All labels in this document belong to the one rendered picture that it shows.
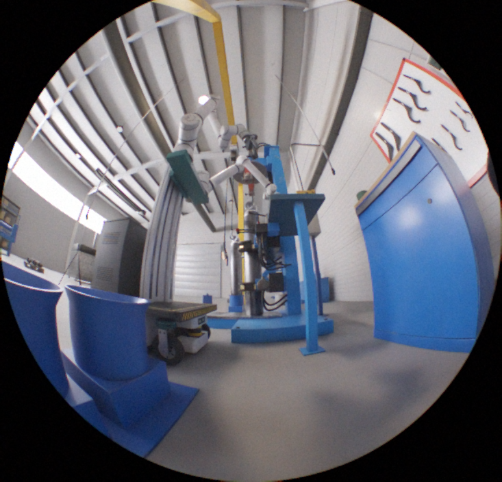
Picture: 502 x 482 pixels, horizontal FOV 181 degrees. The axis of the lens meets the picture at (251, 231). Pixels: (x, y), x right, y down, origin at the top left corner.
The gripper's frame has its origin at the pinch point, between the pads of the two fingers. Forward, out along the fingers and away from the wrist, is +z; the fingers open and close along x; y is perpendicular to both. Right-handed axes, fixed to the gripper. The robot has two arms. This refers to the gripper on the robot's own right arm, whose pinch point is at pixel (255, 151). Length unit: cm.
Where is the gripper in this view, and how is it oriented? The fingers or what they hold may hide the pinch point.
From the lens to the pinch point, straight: 125.7
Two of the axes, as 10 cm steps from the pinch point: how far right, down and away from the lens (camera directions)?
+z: 4.1, 8.9, -2.0
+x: 1.2, -2.7, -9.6
